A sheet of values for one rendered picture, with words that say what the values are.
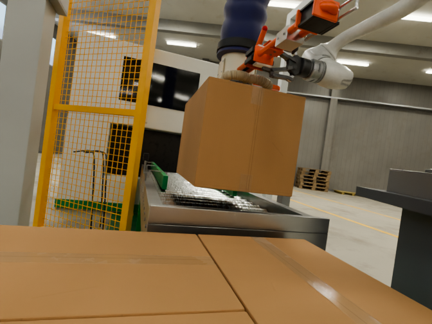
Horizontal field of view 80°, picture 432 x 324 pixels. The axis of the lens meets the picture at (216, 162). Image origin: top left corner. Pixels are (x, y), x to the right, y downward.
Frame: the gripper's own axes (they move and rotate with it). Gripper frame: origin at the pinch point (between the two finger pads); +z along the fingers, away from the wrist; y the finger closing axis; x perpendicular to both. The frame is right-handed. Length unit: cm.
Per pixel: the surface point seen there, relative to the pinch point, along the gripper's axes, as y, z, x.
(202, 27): -395, -106, 795
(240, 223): 63, 3, -9
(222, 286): 66, 22, -48
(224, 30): -17.7, 10.5, 23.6
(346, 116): -235, -839, 892
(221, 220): 63, 11, -9
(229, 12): -26.1, 9.7, 23.1
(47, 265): 66, 54, -39
